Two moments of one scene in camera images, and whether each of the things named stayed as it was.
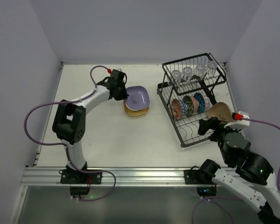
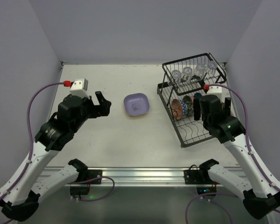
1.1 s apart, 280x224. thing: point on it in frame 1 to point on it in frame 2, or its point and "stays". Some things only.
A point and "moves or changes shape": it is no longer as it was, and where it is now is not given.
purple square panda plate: (138, 98) moves or changes shape
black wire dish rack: (187, 94) stays
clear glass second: (187, 74) stays
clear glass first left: (176, 76) stays
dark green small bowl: (190, 105) stays
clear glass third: (200, 69) stays
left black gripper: (121, 92) to (96, 108)
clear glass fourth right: (212, 66) stays
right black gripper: (210, 126) to (211, 114)
